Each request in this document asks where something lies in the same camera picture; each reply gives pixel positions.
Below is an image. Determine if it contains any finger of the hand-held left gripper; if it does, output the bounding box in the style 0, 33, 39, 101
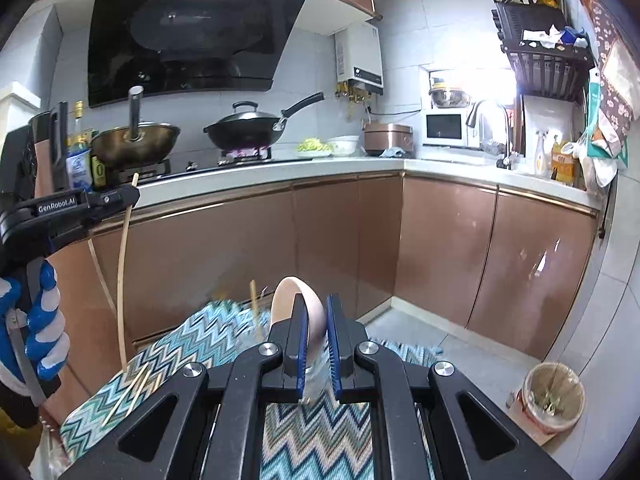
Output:
87, 184, 141, 212

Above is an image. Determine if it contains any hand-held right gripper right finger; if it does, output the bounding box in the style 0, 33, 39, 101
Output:
326, 294, 571, 480

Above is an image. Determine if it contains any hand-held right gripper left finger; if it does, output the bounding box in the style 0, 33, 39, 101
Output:
60, 294, 312, 480

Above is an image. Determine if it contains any wooden chopstick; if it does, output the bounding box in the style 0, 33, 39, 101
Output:
112, 362, 151, 414
249, 281, 264, 347
102, 385, 142, 429
116, 172, 140, 370

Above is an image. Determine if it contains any person's left hand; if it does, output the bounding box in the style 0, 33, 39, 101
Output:
0, 260, 71, 397

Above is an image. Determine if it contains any cooking oil bottle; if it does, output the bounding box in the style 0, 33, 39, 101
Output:
67, 101, 94, 191

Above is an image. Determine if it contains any gas stove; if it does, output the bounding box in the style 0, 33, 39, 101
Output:
115, 146, 302, 175

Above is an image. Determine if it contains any zigzag patterned tablecloth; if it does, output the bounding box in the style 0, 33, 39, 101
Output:
60, 300, 442, 480

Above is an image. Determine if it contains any brown kitchen base cabinet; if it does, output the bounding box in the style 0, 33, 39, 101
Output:
90, 171, 602, 362

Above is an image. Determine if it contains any black wok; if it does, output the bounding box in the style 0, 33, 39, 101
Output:
203, 91, 325, 154

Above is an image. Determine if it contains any steel wok lid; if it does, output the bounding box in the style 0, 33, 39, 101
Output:
207, 101, 282, 129

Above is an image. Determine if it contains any black range hood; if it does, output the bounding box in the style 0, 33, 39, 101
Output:
87, 0, 383, 109

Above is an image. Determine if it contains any plate of chopped vegetables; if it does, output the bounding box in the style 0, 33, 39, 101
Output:
296, 138, 335, 159

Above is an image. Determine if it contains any white bowl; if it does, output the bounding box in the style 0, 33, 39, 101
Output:
327, 135, 361, 157

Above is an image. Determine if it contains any brown rice cooker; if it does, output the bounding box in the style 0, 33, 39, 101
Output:
363, 122, 415, 157

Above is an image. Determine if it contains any trash bin with bag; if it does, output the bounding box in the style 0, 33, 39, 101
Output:
519, 362, 586, 437

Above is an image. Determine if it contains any white microwave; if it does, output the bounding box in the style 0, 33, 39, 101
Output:
421, 109, 474, 149

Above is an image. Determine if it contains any steel bowl with lid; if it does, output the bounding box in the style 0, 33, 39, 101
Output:
428, 78, 471, 110

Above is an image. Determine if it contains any white spray bottle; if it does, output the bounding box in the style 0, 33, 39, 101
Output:
533, 131, 551, 176

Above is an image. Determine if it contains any white water heater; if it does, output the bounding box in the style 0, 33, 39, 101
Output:
334, 22, 385, 96

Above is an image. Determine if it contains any white plastic bag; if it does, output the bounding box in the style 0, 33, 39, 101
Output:
579, 152, 619, 190

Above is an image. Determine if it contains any black dish rack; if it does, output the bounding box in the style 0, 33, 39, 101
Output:
477, 0, 597, 107

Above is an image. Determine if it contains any teal hanging bag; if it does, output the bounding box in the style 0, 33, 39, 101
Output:
584, 69, 629, 169

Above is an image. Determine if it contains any white rag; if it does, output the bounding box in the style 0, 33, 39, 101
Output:
522, 24, 567, 50

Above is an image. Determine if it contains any brown patterned hanging cloth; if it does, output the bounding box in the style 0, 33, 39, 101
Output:
574, 0, 640, 142

